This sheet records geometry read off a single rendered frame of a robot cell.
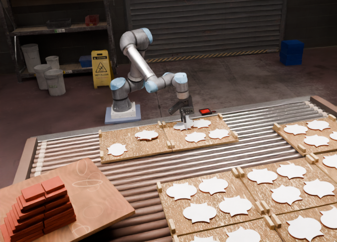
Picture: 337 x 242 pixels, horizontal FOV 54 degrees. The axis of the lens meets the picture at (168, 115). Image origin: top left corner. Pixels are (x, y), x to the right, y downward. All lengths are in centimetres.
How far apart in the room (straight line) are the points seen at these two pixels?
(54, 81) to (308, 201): 457
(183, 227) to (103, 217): 33
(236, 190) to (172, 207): 32
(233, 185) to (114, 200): 59
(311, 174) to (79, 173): 114
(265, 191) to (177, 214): 43
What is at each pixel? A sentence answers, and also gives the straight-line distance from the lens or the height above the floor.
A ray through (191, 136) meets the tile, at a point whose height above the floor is 95.
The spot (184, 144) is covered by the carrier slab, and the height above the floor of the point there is 94.
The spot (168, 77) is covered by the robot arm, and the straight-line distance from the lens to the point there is 208.
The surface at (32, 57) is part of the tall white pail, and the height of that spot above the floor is 42.
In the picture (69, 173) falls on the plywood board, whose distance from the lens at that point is 169.
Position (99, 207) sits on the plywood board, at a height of 104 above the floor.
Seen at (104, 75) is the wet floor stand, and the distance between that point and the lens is 562.
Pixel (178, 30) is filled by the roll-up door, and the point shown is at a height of 60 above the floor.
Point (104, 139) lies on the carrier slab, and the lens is 213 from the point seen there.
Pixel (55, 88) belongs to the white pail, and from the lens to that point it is 562.
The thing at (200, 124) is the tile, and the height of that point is 95.
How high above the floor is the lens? 196
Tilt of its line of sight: 26 degrees down
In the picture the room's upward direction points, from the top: 3 degrees counter-clockwise
